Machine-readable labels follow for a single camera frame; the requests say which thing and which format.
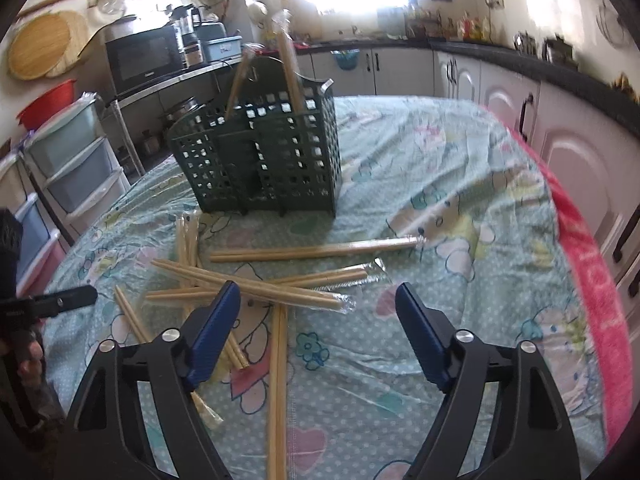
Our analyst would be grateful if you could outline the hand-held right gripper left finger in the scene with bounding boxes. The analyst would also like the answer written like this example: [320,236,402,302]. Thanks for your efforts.
[65,281,243,480]

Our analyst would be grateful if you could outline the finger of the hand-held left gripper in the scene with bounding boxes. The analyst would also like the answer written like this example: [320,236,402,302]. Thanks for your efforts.
[0,285,99,319]

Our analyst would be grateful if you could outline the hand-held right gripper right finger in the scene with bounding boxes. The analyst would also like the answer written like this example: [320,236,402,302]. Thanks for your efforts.
[394,282,584,480]

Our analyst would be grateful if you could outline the pile of chopsticks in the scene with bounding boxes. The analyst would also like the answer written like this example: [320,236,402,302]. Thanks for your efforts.
[114,212,429,480]

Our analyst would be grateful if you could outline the green plastic utensil basket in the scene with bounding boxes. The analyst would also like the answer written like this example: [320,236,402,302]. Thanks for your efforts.
[167,55,344,219]

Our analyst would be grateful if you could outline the person's left hand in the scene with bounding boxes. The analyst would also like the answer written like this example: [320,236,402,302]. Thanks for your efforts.
[0,331,48,402]

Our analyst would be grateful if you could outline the plastic drawer unit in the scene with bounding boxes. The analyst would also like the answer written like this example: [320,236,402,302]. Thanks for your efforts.
[0,157,72,302]
[24,96,132,222]

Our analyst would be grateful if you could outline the red plastic basin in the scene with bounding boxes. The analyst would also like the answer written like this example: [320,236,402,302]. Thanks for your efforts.
[19,79,79,132]

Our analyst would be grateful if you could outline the small steel pot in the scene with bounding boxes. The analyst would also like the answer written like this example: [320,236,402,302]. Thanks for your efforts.
[139,130,162,157]

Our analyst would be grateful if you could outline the cartoon printed tablecloth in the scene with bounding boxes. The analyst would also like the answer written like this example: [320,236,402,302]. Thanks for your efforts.
[42,95,609,480]

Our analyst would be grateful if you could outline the pink towel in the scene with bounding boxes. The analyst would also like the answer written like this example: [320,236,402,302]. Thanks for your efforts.
[504,125,637,467]

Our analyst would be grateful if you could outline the round bamboo board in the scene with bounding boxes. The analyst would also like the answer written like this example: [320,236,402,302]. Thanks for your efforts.
[7,9,90,82]

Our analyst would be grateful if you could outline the steel cooking pot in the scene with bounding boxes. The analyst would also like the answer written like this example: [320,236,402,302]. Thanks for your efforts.
[159,97,202,127]

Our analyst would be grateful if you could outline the metal kitchen shelf unit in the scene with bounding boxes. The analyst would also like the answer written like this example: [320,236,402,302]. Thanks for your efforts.
[102,57,247,182]

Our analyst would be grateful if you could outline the white kitchen cabinets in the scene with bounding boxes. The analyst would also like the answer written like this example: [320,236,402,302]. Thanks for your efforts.
[299,45,640,313]

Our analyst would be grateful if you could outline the black microwave oven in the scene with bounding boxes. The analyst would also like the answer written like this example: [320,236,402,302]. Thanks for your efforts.
[104,25,184,97]

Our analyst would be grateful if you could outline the wooden rolling pin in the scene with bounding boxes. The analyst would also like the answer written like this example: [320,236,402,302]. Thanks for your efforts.
[17,0,94,17]

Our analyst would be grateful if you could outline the wrapped bamboo chopstick pair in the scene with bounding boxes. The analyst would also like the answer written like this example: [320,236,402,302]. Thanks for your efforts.
[224,44,259,122]
[272,9,304,112]

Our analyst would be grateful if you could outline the black coffee maker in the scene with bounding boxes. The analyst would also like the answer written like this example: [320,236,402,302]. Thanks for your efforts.
[171,4,205,69]

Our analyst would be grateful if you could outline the blue plastic container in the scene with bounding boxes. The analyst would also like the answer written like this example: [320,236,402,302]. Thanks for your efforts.
[204,37,245,64]

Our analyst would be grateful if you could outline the teal hanging basket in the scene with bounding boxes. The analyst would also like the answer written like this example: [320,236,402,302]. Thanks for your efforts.
[332,49,362,72]

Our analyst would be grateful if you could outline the black countertop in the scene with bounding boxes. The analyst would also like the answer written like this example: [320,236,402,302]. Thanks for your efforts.
[299,36,640,108]

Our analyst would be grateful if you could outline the row of condiment bottles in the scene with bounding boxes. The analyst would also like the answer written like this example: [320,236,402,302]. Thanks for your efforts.
[406,7,495,42]

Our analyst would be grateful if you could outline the white jug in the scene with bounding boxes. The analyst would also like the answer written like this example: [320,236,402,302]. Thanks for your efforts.
[289,0,322,40]

